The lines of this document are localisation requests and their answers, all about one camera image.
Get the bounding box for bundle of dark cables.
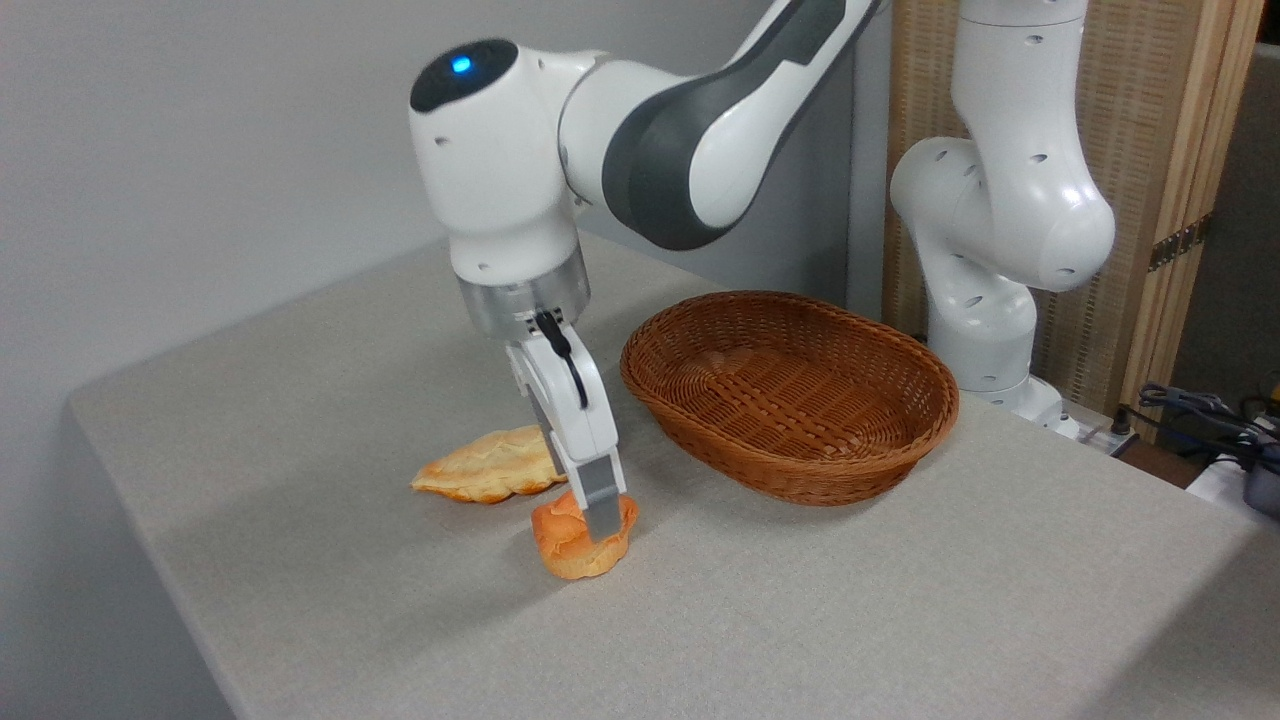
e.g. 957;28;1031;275
1138;383;1280;473

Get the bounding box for wooden rattan folding screen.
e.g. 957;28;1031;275
884;0;1267;423

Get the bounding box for round braided bread roll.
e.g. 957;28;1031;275
531;489;640;581

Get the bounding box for black screen hinge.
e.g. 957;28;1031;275
1149;214;1214;272

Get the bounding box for grey plastic device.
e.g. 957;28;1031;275
1243;458;1280;518

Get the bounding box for golden croissant bread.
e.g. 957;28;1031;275
411;425;569;505

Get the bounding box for brown oval wicker basket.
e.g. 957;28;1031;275
620;291;960;507

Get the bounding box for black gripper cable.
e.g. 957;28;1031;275
535;310;590;410

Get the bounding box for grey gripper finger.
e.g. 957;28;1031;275
526;391;574;488
581;451;628;545

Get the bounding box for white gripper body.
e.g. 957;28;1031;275
504;324;625;469

